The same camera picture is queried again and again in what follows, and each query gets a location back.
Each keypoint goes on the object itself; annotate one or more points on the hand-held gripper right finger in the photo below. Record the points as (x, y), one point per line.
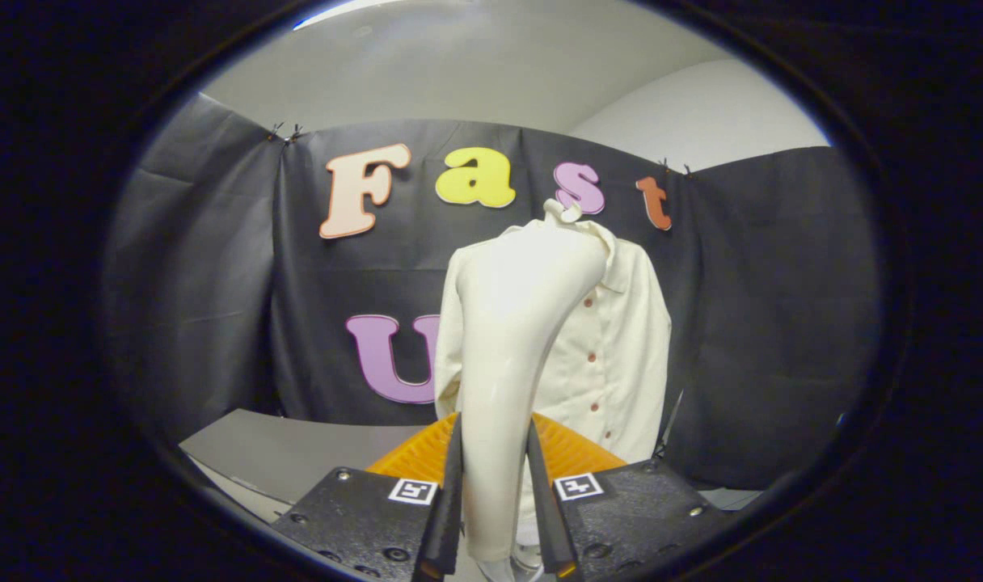
(544, 525)

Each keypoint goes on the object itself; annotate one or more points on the ceiling light panel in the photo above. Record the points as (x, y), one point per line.
(338, 10)

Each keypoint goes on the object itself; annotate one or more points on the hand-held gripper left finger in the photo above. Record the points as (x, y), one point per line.
(447, 525)

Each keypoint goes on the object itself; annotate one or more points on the black backdrop cloth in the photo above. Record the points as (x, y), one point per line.
(200, 283)

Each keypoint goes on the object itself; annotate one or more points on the cream button-up shirt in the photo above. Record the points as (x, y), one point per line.
(621, 347)

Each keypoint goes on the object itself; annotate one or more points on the white garment steamer head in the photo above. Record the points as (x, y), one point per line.
(508, 364)

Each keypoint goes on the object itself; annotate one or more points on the white clothes hanger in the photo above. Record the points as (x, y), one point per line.
(568, 214)

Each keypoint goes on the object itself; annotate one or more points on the grey cabinet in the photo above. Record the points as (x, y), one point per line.
(297, 453)

